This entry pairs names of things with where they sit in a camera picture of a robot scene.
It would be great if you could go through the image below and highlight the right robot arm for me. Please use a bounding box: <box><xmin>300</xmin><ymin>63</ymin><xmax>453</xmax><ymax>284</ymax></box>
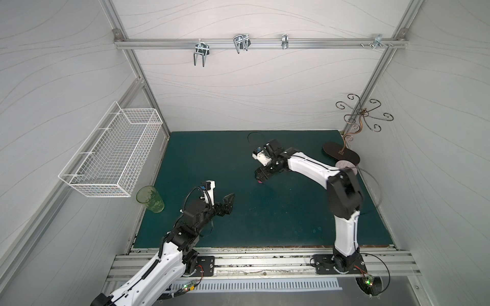
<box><xmin>252</xmin><ymin>139</ymin><xmax>364</xmax><ymax>274</ymax></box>

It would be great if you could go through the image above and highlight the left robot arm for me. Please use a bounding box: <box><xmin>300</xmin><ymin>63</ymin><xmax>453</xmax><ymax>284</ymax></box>
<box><xmin>91</xmin><ymin>181</ymin><xmax>236</xmax><ymax>305</ymax></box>

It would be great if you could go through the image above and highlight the green table mat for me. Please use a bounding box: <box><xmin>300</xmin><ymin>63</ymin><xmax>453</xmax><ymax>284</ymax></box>
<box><xmin>131</xmin><ymin>129</ymin><xmax>394</xmax><ymax>248</ymax></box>

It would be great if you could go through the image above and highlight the metal hook tree stand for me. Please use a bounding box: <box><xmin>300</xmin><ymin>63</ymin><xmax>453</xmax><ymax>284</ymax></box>
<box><xmin>322</xmin><ymin>99</ymin><xmax>394</xmax><ymax>166</ymax></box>

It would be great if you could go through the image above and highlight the pink patterned bowl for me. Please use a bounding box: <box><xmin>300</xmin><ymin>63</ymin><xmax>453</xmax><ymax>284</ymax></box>
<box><xmin>335</xmin><ymin>160</ymin><xmax>359</xmax><ymax>175</ymax></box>

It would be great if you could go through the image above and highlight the green plastic cup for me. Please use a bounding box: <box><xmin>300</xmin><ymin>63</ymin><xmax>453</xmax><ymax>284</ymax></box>
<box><xmin>136</xmin><ymin>186</ymin><xmax>165</xmax><ymax>214</ymax></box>

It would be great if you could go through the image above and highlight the small metal hook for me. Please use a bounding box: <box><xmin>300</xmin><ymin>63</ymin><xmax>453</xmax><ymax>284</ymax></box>
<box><xmin>281</xmin><ymin>34</ymin><xmax>289</xmax><ymax>50</ymax></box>

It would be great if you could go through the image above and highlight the metal double hook middle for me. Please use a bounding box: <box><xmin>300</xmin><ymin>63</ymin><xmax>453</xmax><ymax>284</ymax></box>
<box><xmin>233</xmin><ymin>34</ymin><xmax>251</xmax><ymax>53</ymax></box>

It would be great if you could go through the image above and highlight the metal double hook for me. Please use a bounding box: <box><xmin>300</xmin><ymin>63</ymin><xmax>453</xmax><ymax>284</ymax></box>
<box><xmin>233</xmin><ymin>34</ymin><xmax>251</xmax><ymax>53</ymax></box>
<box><xmin>193</xmin><ymin>42</ymin><xmax>210</xmax><ymax>67</ymax></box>

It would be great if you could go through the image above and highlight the metal double hook left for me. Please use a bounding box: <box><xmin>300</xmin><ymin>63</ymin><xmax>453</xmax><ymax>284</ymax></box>
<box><xmin>193</xmin><ymin>42</ymin><xmax>210</xmax><ymax>67</ymax></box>

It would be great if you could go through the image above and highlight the aluminium top crossbar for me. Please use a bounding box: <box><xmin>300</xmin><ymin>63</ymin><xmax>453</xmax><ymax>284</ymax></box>
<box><xmin>114</xmin><ymin>35</ymin><xmax>409</xmax><ymax>50</ymax></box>

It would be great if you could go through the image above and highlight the round black device with LED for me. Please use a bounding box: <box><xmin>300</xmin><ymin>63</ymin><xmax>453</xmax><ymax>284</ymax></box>
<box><xmin>356</xmin><ymin>276</ymin><xmax>384</xmax><ymax>297</ymax></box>

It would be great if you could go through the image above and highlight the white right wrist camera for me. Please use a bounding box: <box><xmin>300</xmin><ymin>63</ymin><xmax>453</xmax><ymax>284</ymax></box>
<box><xmin>252</xmin><ymin>147</ymin><xmax>272</xmax><ymax>167</ymax></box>

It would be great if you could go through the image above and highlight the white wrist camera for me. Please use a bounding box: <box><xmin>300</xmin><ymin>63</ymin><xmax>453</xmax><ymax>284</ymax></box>
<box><xmin>201</xmin><ymin>181</ymin><xmax>216</xmax><ymax>206</ymax></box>
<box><xmin>252</xmin><ymin>147</ymin><xmax>272</xmax><ymax>167</ymax></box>

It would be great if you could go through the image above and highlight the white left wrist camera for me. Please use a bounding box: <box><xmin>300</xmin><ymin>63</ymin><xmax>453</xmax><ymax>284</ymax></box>
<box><xmin>201</xmin><ymin>181</ymin><xmax>216</xmax><ymax>206</ymax></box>

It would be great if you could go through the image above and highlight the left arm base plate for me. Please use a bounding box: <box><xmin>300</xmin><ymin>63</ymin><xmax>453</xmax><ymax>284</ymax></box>
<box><xmin>187</xmin><ymin>256</ymin><xmax>215</xmax><ymax>277</ymax></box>

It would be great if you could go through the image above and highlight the white slotted cable duct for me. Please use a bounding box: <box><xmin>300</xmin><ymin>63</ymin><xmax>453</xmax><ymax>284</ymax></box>
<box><xmin>191</xmin><ymin>277</ymin><xmax>343</xmax><ymax>293</ymax></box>

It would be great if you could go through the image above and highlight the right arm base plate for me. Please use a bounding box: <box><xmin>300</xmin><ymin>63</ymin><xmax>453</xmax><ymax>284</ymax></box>
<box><xmin>310</xmin><ymin>253</ymin><xmax>368</xmax><ymax>275</ymax></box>

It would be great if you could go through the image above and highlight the white wire basket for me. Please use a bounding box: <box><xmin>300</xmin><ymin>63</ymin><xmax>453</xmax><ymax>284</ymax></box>
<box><xmin>58</xmin><ymin>101</ymin><xmax>163</xmax><ymax>198</ymax></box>

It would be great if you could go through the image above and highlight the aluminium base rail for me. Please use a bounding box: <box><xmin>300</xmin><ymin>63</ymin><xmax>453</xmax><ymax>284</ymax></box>
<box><xmin>106</xmin><ymin>246</ymin><xmax>422</xmax><ymax>282</ymax></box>

